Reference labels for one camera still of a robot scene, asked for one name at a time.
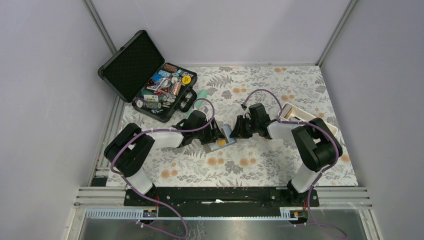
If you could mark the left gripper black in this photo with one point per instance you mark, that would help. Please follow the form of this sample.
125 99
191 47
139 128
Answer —
213 134

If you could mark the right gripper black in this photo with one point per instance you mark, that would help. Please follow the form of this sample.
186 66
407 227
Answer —
239 132

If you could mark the taupe leather card holder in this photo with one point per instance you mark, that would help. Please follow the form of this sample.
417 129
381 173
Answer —
226 130

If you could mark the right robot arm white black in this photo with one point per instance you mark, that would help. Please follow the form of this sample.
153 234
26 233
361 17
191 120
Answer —
317 146

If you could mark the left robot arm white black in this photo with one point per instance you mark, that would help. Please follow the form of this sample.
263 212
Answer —
128 151

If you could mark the playing card deck box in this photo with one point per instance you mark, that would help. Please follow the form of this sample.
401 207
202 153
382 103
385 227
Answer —
151 98

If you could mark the floral patterned table mat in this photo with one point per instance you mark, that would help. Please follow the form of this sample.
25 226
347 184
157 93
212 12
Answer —
256 161

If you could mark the mint green tube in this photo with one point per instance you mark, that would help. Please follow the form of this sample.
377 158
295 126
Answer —
198 103

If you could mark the white rectangular tray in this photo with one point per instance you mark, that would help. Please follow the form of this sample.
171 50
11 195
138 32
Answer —
292 113

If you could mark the yellow poker chip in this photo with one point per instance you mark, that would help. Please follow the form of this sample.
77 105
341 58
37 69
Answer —
186 79

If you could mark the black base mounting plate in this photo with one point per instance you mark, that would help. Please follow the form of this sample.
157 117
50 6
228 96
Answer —
210 202

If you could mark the black poker chip case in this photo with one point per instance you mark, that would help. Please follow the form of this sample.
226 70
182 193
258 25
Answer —
133 72

